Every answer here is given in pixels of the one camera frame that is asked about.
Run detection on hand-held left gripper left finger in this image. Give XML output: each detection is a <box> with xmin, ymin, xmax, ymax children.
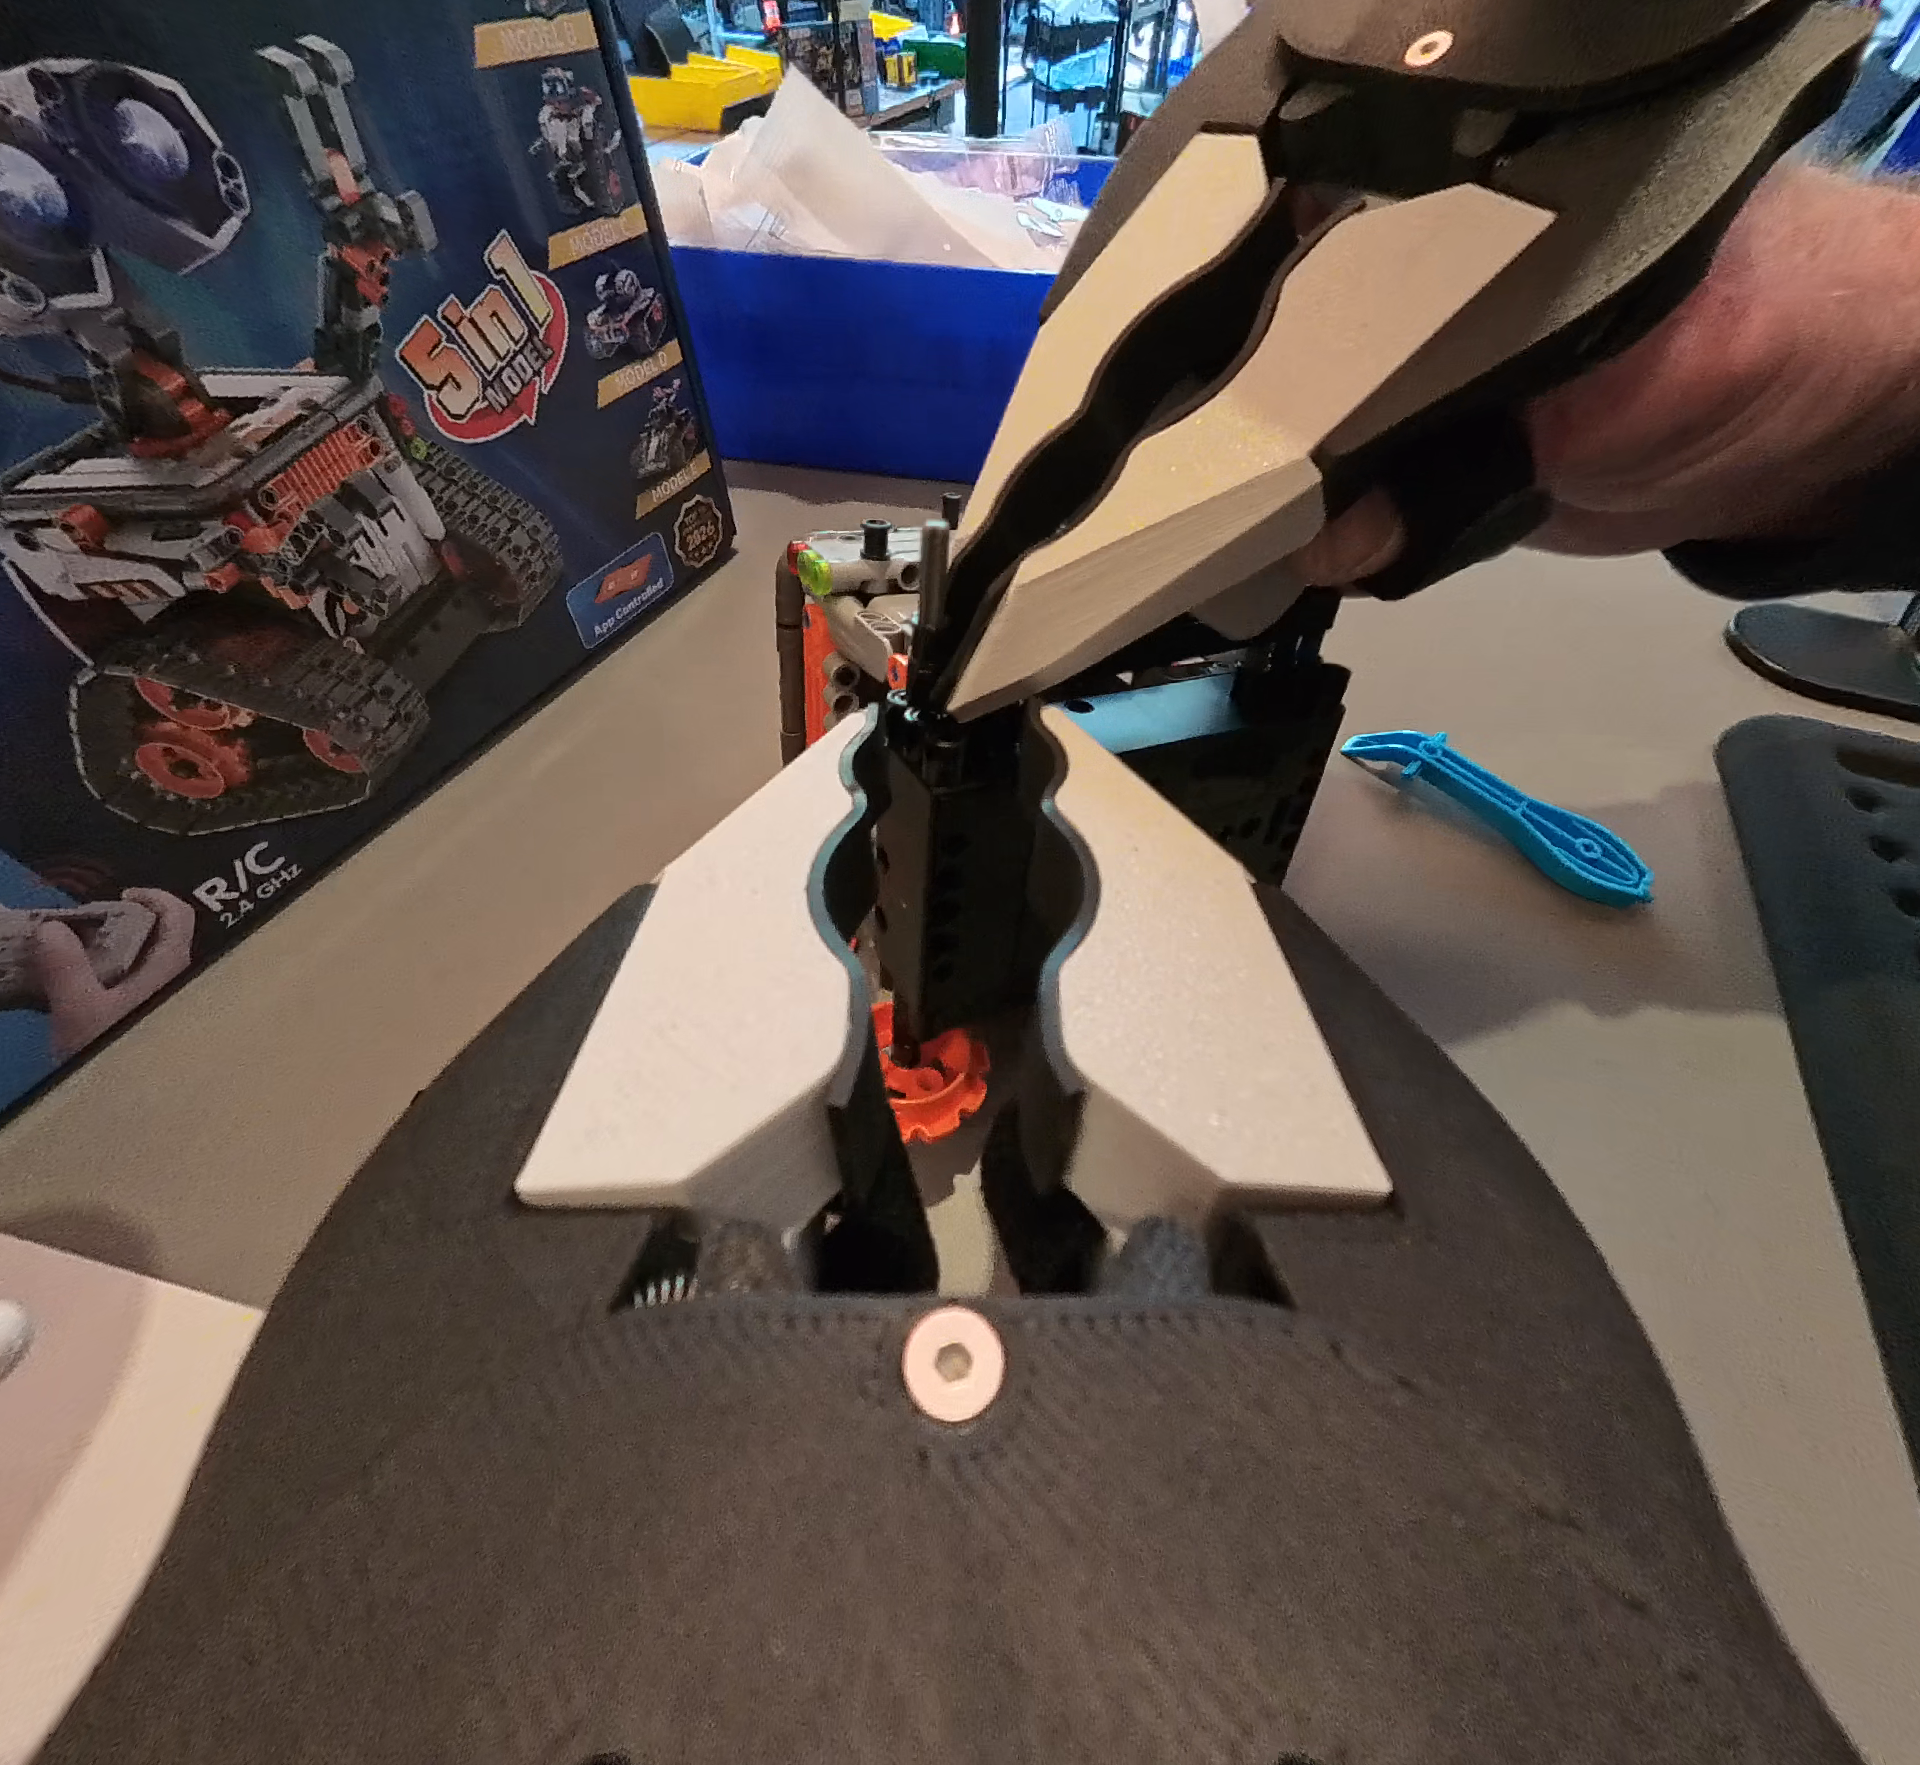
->
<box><xmin>511</xmin><ymin>709</ymin><xmax>879</xmax><ymax>1242</ymax></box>

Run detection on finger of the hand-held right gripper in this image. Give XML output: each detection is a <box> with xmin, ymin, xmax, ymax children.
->
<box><xmin>942</xmin><ymin>180</ymin><xmax>1560</xmax><ymax>724</ymax></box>
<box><xmin>937</xmin><ymin>130</ymin><xmax>1291</xmax><ymax>597</ymax></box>

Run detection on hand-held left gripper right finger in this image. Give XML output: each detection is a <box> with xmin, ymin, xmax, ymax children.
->
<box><xmin>1031</xmin><ymin>709</ymin><xmax>1398</xmax><ymax>1233</ymax></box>

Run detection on building block robot chassis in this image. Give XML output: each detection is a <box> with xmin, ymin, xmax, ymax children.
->
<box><xmin>776</xmin><ymin>489</ymin><xmax>1349</xmax><ymax>1144</ymax></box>

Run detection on person's right forearm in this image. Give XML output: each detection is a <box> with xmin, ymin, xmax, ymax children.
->
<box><xmin>1666</xmin><ymin>504</ymin><xmax>1920</xmax><ymax>603</ymax></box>

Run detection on person's right hand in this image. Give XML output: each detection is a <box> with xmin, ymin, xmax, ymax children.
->
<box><xmin>1298</xmin><ymin>164</ymin><xmax>1920</xmax><ymax>600</ymax></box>

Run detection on clear plastic bag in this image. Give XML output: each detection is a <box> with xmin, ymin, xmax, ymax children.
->
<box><xmin>885</xmin><ymin>130</ymin><xmax>1118</xmax><ymax>252</ymax></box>

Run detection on blue plastic bin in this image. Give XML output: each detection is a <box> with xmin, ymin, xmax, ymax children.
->
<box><xmin>667</xmin><ymin>135</ymin><xmax>1105</xmax><ymax>484</ymax></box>

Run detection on white paper sheets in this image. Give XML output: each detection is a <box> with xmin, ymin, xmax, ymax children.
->
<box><xmin>659</xmin><ymin>68</ymin><xmax>1082</xmax><ymax>275</ymax></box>

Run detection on light blue plastic tool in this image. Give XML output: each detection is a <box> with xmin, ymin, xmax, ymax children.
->
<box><xmin>1338</xmin><ymin>729</ymin><xmax>1655</xmax><ymax>909</ymax></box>

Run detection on yellow storage bin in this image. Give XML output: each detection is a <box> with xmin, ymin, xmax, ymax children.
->
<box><xmin>631</xmin><ymin>47</ymin><xmax>785</xmax><ymax>131</ymax></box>

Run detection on dark perforated mat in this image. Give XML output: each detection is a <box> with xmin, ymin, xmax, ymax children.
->
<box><xmin>1715</xmin><ymin>716</ymin><xmax>1920</xmax><ymax>1466</ymax></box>

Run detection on blue robot kit box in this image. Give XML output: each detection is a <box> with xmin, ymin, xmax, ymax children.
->
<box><xmin>0</xmin><ymin>0</ymin><xmax>737</xmax><ymax>1123</ymax></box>

